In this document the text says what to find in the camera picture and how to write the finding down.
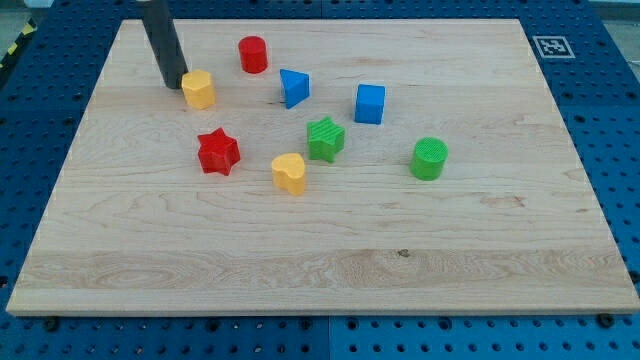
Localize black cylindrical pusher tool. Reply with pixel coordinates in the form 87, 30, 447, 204
136, 0, 188, 90

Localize green cylinder block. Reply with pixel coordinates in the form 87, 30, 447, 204
410, 137, 448, 181

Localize white fiducial marker tag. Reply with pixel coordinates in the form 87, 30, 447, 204
533, 35, 575, 59

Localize red star block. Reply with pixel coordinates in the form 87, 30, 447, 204
197, 127, 241, 176

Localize yellow hexagon block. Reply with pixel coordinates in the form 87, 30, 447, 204
181, 69, 216, 110

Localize black bolt front right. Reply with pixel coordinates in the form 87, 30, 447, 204
596, 313, 616, 329

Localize blue triangle block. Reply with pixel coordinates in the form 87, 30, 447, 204
279, 69, 310, 109

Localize yellow heart block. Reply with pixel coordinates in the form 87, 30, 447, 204
271, 153, 306, 196

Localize black bolt front left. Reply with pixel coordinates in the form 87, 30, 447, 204
42, 317, 60, 333

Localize wooden board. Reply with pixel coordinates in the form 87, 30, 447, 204
7, 19, 639, 317

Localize blue cube block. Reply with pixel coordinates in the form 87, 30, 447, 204
354, 84, 386, 125

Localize red cylinder block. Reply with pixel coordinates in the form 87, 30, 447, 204
238, 36, 268, 74

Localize green star block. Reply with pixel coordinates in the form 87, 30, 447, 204
307, 117, 345, 163

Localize black bolt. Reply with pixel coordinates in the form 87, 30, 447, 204
596, 313, 616, 329
42, 317, 60, 333

